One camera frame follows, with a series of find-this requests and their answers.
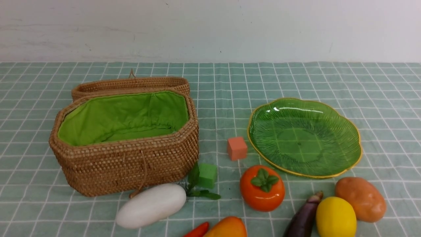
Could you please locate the brown potato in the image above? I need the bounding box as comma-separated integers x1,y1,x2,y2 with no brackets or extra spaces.
335,177,387,223

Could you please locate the orange yellow mango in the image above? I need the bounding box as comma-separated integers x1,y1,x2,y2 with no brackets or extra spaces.
204,216,248,237

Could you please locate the green leaf glass plate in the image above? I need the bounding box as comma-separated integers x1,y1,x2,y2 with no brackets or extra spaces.
247,98,363,179

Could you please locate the woven wicker basket green lining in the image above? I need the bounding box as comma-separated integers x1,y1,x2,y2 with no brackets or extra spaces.
49,88,199,198

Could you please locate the orange foam cube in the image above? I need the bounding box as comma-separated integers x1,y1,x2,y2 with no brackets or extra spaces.
227,137,248,161

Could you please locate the yellow lemon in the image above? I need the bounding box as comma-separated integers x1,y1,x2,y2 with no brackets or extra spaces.
316,197,357,237

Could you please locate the red chili pepper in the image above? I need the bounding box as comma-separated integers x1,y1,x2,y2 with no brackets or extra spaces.
183,222,210,237

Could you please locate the green foam cube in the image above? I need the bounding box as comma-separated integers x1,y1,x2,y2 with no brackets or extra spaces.
197,163,218,189

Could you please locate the green checkered tablecloth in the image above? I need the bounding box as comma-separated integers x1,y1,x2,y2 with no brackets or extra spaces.
0,62,421,237

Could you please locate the woven wicker basket lid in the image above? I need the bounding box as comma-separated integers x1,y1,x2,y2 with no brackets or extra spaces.
71,69,190,101

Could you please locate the purple eggplant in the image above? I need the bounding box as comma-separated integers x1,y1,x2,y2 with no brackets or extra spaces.
283,191,324,237

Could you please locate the orange persimmon with green calyx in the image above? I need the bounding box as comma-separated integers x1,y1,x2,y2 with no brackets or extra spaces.
239,165,285,212

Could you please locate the white radish with leaves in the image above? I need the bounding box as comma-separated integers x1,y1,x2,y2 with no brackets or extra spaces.
115,163,221,229

